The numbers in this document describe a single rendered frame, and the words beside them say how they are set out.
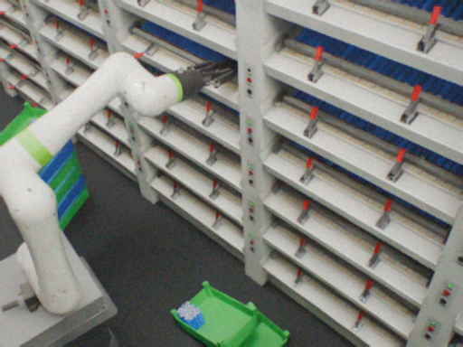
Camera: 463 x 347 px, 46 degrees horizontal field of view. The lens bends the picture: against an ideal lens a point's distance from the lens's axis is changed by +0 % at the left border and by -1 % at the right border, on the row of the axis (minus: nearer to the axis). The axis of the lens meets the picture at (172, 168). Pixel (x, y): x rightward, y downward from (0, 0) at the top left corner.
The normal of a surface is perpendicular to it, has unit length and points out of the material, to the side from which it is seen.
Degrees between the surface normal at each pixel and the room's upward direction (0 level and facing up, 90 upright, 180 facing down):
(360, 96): 18
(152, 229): 0
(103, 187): 0
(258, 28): 90
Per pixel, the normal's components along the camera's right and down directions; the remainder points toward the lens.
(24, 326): -0.13, -0.69
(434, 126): -0.33, -0.52
